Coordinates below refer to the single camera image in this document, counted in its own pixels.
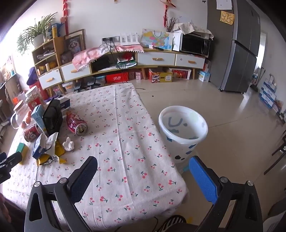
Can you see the black mesh box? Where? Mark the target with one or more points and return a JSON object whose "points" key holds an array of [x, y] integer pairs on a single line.
{"points": [[52, 118]]}

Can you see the cherry print tablecloth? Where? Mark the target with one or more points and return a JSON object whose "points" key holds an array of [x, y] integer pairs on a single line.
{"points": [[125, 133]]}

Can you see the black electronic box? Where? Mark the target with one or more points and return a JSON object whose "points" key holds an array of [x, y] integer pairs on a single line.
{"points": [[100, 63]]}

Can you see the white tissue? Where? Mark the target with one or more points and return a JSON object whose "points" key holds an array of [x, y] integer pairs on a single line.
{"points": [[68, 145]]}

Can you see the person's left hand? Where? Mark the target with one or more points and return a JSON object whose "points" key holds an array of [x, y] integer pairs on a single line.
{"points": [[4, 209]]}

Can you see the broom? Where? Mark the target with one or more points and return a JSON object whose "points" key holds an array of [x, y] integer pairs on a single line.
{"points": [[257, 82]]}

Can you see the blue white small box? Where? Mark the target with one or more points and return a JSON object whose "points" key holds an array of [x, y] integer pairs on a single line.
{"points": [[203, 76]]}

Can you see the black chair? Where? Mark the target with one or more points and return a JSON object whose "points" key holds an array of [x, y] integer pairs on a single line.
{"points": [[278, 151]]}

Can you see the grey refrigerator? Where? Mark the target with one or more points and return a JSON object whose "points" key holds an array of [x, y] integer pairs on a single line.
{"points": [[236, 55]]}

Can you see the flat red box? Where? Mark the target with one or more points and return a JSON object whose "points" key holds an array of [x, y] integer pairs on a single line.
{"points": [[117, 77]]}

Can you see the small blue white carton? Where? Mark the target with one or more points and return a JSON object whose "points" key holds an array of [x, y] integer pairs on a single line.
{"points": [[36, 150]]}

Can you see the clear storage box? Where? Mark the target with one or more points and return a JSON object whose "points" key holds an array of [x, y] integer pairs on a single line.
{"points": [[68, 87]]}

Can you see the potted green plant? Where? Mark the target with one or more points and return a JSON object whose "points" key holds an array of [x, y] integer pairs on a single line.
{"points": [[38, 40]]}

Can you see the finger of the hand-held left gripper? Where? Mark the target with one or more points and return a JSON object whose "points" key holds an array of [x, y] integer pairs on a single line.
{"points": [[2, 156], [13, 158]]}

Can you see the red box with white frame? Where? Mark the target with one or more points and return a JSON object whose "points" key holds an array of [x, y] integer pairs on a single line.
{"points": [[181, 73]]}

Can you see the yellow foil-lined wrapper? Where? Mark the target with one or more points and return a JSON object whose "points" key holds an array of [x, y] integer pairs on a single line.
{"points": [[45, 160]]}

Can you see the green yellow sponge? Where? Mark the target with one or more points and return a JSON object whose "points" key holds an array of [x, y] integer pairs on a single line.
{"points": [[22, 148]]}

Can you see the floral cloth cover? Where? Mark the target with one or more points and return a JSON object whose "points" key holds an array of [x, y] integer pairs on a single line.
{"points": [[192, 28]]}

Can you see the black microwave oven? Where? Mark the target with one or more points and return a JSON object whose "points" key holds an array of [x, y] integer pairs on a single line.
{"points": [[194, 45]]}

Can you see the glass pitcher with wooden lid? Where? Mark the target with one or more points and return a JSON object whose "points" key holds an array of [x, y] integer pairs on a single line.
{"points": [[19, 110]]}

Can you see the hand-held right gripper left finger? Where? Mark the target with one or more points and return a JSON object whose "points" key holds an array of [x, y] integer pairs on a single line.
{"points": [[83, 176]]}

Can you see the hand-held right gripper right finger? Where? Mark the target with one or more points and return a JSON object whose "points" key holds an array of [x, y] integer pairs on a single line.
{"points": [[201, 176]]}

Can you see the bunch of dry twigs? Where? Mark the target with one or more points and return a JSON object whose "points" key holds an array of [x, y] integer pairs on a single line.
{"points": [[172, 24]]}

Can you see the pink cloth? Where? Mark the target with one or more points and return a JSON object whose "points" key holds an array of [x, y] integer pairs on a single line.
{"points": [[87, 55]]}

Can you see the small pink box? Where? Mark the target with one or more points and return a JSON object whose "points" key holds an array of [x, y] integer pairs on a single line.
{"points": [[139, 75]]}

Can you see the colourful cardboard carton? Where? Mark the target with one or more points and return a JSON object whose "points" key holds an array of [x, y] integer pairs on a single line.
{"points": [[159, 76]]}

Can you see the map print bag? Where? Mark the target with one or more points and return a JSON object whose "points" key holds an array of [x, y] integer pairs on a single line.
{"points": [[156, 39]]}

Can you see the white spotted trash bin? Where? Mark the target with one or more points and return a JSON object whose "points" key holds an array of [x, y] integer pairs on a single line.
{"points": [[174, 145]]}

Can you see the wall power outlets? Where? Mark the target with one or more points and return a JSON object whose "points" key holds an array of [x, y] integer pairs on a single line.
{"points": [[110, 39]]}

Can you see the tall blue carton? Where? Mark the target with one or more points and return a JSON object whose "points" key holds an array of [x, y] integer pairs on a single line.
{"points": [[36, 116]]}

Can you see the white paper sheet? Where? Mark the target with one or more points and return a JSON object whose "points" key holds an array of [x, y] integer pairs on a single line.
{"points": [[224, 4]]}

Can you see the cluttered side shelf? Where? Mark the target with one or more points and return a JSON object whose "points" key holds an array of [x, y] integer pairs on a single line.
{"points": [[10, 84]]}

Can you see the orange fruit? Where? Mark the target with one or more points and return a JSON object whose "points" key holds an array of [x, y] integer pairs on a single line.
{"points": [[29, 114], [28, 120], [23, 125]]}

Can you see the folded colourful cloth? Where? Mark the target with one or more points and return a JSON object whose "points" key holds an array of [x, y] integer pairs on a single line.
{"points": [[126, 61]]}

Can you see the red tassel wall decoration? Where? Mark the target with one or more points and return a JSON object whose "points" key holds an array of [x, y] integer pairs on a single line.
{"points": [[166, 4]]}

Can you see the framed cat picture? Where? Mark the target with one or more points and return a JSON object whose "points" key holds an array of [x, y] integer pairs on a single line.
{"points": [[74, 43]]}

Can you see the clear jar with red label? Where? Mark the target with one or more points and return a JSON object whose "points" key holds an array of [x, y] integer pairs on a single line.
{"points": [[34, 103]]}

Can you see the yellow paper note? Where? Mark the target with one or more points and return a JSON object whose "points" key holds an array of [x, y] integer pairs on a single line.
{"points": [[227, 17]]}

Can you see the blue watering can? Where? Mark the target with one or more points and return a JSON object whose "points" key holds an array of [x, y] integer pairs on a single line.
{"points": [[60, 28]]}

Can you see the wooden white drawer cabinet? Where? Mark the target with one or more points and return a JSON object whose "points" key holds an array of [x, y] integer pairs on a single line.
{"points": [[156, 59]]}

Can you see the black pen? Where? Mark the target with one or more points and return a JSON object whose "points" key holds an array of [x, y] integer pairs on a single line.
{"points": [[156, 48]]}

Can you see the red drink can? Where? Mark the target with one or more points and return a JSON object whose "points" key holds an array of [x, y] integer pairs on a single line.
{"points": [[73, 121], [31, 133]]}

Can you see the white router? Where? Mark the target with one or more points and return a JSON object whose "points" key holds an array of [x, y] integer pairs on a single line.
{"points": [[129, 41]]}

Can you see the small dark picture frame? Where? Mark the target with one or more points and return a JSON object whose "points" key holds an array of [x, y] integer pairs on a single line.
{"points": [[66, 58]]}

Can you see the yellow bottle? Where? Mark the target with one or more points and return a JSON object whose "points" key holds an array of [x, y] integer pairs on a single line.
{"points": [[54, 31]]}

